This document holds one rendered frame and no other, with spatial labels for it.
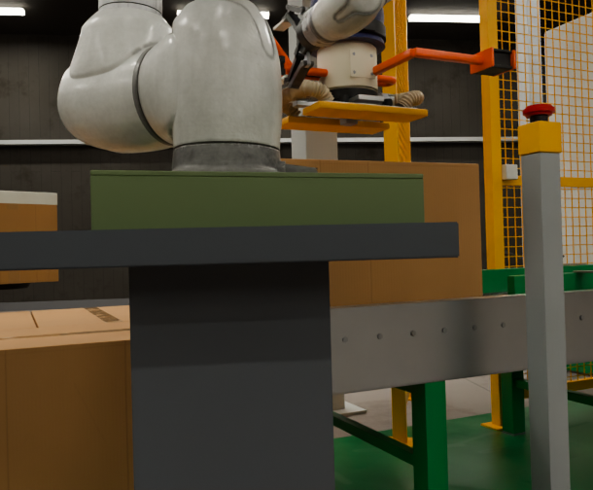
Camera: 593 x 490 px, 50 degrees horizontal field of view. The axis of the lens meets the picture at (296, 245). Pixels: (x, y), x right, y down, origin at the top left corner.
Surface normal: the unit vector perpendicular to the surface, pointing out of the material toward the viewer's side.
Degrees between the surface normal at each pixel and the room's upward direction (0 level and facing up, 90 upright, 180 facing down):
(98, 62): 84
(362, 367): 90
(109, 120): 121
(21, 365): 90
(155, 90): 93
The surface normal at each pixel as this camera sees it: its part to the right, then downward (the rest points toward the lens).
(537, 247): -0.91, 0.02
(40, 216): 0.68, -0.03
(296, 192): 0.11, -0.01
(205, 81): -0.24, -0.01
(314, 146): 0.41, -0.02
